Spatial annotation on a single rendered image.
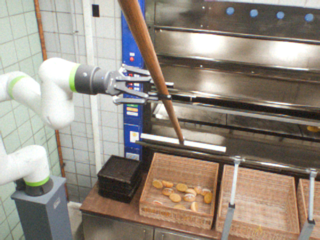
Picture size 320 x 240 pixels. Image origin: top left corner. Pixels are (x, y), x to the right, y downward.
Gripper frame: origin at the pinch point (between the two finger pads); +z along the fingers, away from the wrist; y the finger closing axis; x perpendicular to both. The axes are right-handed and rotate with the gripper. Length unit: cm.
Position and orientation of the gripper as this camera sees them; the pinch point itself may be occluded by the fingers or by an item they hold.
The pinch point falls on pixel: (161, 90)
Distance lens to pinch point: 86.6
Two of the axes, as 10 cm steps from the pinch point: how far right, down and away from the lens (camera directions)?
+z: 9.7, 1.6, -1.6
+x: -1.2, -2.2, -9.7
